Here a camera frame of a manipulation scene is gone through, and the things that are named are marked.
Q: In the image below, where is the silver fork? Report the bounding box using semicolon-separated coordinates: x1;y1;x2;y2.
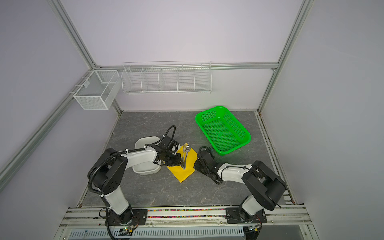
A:
182;144;187;170

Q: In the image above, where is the silver spoon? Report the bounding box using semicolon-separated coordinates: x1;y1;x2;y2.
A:
186;145;191;167

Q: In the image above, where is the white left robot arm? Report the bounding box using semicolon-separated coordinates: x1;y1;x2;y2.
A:
87;125;183;217

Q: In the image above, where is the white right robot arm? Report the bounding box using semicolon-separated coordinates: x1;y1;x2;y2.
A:
194;146;288;216

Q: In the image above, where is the white plastic cutlery tray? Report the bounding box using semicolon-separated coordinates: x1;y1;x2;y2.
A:
132;136;161;176

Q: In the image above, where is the green plastic perforated basket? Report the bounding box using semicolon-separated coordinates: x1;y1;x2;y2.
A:
195;106;252;156

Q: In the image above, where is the small white mesh basket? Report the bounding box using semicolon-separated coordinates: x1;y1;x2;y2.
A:
74;70;122;111

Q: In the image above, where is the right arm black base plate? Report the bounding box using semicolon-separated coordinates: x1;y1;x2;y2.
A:
225;207;267;224

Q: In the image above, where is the white slotted cable duct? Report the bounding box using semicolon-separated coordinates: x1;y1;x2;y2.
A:
68;226;245;240

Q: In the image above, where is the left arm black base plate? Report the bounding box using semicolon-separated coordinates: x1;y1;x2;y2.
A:
107;209;148;226

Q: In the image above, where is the long white wire rack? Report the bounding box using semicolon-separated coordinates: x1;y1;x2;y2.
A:
122;61;213;94

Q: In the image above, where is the aluminium enclosure frame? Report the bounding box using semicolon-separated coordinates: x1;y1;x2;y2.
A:
1;1;303;240

